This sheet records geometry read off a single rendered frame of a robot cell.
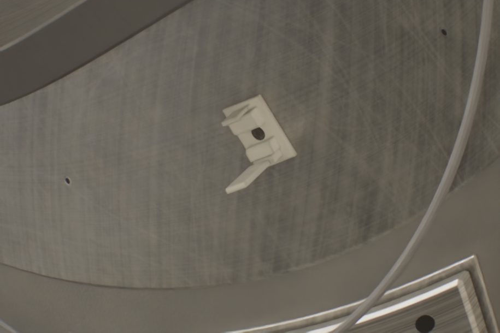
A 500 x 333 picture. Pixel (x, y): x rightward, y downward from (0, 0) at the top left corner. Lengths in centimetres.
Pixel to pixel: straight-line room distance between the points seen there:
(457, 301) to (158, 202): 13
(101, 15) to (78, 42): 2
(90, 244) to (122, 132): 6
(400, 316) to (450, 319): 3
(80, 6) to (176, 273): 15
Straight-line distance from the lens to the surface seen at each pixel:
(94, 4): 91
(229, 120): 96
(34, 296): 110
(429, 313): 96
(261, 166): 96
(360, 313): 95
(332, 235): 97
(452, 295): 95
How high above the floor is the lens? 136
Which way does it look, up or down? 36 degrees down
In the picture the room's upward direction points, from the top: 5 degrees clockwise
